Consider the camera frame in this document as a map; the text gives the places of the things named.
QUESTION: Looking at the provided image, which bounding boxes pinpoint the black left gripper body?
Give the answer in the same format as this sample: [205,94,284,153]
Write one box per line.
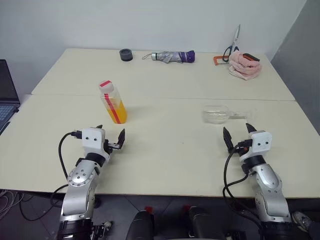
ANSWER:
[103,139,120,155]

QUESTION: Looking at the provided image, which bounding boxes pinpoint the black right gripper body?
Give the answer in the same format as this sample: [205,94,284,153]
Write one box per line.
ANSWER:
[233,139,253,157]

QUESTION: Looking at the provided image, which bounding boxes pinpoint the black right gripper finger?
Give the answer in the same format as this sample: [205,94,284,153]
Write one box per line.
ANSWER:
[223,126,235,153]
[245,122,257,135]

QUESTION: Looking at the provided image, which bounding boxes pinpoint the bottle with orange liquid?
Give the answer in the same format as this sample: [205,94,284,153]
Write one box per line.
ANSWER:
[99,84,129,125]

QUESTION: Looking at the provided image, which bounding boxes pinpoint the white bottle cap red stripe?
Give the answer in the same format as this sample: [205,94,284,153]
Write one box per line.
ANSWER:
[98,79,115,94]

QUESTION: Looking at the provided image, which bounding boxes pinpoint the pink rolled towel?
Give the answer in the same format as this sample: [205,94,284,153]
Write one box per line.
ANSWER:
[227,51,263,81]

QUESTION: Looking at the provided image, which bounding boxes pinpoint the black orange flat tool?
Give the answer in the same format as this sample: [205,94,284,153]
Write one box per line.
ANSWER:
[242,52,261,63]

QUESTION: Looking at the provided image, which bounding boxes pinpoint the orange-framed hand tool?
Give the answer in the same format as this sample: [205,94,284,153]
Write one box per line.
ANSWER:
[213,55,230,67]

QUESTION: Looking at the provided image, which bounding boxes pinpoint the small black white device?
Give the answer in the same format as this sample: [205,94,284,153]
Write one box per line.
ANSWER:
[92,221,113,240]

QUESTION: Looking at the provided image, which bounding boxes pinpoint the dark rounded shape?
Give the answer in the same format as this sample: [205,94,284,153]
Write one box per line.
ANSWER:
[187,206,226,240]
[124,209,156,240]

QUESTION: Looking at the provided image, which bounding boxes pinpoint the grey white shoe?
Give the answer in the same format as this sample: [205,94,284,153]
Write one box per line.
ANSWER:
[291,211,313,233]

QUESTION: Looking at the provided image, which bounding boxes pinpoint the dark laptop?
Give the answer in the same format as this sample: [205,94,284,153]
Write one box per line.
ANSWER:
[0,59,21,136]

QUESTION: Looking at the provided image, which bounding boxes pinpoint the folded silver purple umbrella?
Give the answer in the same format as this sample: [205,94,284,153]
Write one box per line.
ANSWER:
[141,50,196,64]

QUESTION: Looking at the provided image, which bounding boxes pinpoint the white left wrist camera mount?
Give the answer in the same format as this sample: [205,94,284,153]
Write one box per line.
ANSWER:
[81,127,111,165]

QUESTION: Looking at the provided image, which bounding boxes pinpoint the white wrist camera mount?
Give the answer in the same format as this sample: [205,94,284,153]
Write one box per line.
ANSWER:
[238,129,273,163]
[81,127,111,165]

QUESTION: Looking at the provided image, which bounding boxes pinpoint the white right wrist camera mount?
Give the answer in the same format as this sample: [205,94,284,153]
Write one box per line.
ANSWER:
[238,129,273,163]

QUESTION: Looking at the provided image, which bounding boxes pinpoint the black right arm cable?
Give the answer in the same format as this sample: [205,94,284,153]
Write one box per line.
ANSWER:
[222,139,266,240]

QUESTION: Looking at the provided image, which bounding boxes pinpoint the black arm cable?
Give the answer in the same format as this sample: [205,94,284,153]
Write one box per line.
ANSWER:
[222,139,266,240]
[50,129,83,208]

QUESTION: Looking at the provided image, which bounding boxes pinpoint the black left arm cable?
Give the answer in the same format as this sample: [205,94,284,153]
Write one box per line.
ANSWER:
[50,129,83,208]

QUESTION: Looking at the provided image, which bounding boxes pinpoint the black-handled scissors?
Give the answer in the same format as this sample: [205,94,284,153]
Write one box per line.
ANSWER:
[222,24,241,63]

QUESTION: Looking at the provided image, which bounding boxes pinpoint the white floor cables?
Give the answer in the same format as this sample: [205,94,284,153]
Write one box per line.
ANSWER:
[0,189,26,221]

